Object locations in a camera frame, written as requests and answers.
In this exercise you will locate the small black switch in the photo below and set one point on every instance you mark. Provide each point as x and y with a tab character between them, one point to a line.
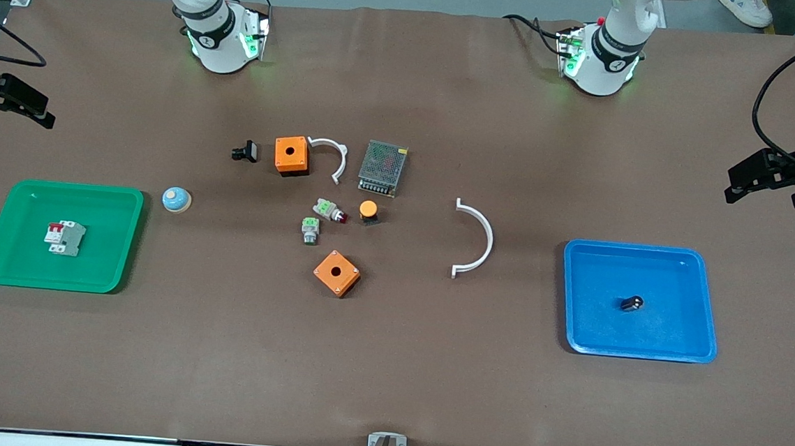
247	151

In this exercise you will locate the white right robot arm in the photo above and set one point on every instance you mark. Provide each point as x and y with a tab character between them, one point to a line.
208	35

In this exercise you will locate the green plastic tray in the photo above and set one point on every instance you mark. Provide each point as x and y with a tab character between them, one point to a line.
101	258

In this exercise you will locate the small white pipe clamp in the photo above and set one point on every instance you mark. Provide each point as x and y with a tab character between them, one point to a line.
341	163

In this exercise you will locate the metal mesh power supply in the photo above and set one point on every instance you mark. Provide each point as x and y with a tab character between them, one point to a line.
382	168

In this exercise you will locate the grey circuit breaker red switch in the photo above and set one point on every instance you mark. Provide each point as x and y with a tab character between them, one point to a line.
66	238

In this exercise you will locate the orange push button black base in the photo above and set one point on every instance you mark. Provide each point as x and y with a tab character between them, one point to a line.
369	210

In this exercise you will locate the black cylindrical capacitor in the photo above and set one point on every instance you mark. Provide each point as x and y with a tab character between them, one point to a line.
632	303

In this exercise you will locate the large white pipe clamp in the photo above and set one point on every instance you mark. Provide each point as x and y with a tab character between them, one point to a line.
487	240

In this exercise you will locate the blue plastic tray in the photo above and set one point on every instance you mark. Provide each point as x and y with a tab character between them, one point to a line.
670	326

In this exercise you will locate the orange button box tilted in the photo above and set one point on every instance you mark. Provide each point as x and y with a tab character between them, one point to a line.
336	273

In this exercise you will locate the green indicator lamp red tip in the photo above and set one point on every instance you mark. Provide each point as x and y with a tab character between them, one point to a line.
328	210

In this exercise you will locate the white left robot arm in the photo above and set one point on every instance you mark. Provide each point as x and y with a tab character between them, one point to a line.
601	62

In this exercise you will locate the white shoe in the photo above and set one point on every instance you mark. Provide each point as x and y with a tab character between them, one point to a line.
745	9

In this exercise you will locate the orange button box upright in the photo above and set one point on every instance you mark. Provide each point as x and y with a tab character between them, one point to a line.
291	156

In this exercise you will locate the blue white dome button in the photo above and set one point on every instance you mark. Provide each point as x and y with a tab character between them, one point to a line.
176	200

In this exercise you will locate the metal table edge bracket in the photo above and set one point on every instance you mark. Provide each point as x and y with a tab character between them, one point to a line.
375	444

